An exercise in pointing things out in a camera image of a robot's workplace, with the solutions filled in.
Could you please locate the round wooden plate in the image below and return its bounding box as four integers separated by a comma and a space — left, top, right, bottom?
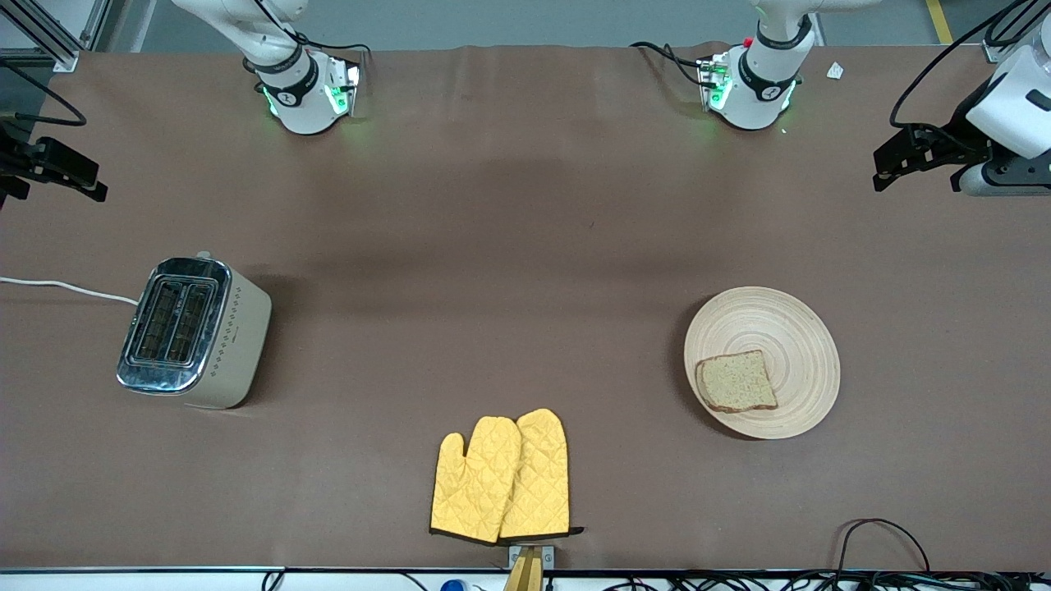
684, 286, 841, 440

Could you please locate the brown bread slice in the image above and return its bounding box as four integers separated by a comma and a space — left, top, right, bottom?
695, 350, 779, 414

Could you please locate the cream and chrome toaster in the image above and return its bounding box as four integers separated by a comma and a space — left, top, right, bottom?
116, 250, 273, 410

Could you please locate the large table cover sheet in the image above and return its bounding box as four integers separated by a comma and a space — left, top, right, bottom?
0, 43, 1051, 573

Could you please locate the yellow quilted oven mitt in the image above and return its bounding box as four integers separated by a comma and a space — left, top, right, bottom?
499, 408, 585, 540
430, 416, 523, 544

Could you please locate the wooden stick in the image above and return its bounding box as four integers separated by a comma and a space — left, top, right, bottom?
503, 548, 544, 591

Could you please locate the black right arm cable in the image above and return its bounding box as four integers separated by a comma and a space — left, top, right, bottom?
0, 59, 88, 129

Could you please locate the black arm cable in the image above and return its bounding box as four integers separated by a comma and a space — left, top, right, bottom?
0, 59, 88, 129
889, 0, 1051, 132

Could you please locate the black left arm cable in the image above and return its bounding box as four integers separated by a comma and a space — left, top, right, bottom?
889, 0, 1051, 132

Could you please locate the white toaster power cord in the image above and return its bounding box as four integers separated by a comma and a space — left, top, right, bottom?
0, 277, 139, 306

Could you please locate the aluminium frame profile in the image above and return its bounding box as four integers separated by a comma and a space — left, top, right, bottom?
0, 0, 112, 71

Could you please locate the black left base cable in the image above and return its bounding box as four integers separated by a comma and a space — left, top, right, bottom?
631, 41, 717, 89

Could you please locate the black base cable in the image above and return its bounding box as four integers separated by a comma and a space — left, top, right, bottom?
291, 31, 372, 62
631, 41, 717, 89

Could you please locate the black right base cable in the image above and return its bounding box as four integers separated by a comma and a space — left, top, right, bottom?
291, 31, 372, 62

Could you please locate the black and red looped cable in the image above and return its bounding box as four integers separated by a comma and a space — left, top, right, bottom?
836, 518, 933, 575

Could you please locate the black cable bundle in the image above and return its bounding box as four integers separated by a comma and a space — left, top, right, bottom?
604, 570, 1051, 591

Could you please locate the small metal bracket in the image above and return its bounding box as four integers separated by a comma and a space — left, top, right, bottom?
507, 544, 556, 570

